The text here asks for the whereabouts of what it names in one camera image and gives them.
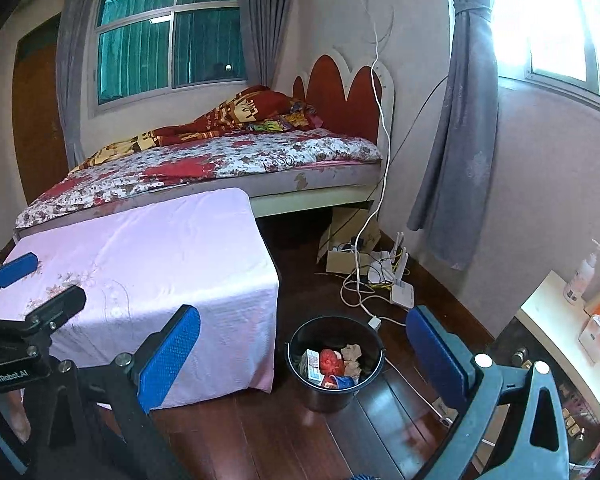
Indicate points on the cardboard box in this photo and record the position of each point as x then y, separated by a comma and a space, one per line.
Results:
340, 260

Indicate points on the pink tablecloth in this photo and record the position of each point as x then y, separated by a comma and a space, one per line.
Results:
170, 260

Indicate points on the red and white headboard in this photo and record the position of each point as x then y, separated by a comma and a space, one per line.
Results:
340, 95

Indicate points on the green glass window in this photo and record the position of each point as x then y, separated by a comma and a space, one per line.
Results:
205, 45

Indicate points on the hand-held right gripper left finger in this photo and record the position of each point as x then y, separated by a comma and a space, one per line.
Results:
170, 355

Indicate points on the red patterned blanket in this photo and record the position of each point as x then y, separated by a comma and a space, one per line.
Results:
220, 115

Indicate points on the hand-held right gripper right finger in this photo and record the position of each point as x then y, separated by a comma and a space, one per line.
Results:
435, 365

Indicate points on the red bag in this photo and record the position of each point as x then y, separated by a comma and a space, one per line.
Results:
330, 360

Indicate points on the bright window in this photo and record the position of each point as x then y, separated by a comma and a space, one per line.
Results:
555, 25

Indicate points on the grey curtain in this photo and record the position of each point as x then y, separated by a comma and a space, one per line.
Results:
465, 135
75, 85
265, 25

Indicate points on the colourful pillow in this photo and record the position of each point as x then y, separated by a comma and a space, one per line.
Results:
290, 117

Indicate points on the white pump bottle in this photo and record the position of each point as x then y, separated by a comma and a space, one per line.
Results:
580, 280

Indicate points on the black bucket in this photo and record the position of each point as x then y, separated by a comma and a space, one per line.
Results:
300, 360

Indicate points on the green and white box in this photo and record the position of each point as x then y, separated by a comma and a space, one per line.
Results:
310, 365

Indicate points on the white and orange box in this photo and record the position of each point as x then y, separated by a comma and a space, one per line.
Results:
597, 335

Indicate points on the brown wooden door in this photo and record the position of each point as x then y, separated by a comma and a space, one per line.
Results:
37, 125

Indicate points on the white network box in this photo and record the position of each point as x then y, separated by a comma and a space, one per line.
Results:
380, 270

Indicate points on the bed with floral sheet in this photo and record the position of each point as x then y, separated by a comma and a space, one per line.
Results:
260, 160

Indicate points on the tissue scraps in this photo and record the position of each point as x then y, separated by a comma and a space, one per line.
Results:
351, 357

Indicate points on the white and black cabinet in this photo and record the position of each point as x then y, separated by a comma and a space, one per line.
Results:
545, 330

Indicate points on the large blue cup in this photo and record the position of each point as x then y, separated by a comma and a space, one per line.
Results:
341, 382

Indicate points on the white router with antennas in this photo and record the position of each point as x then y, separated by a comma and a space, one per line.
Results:
402, 294

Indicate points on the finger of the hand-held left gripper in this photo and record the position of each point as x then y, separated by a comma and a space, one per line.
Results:
62, 305
15, 270

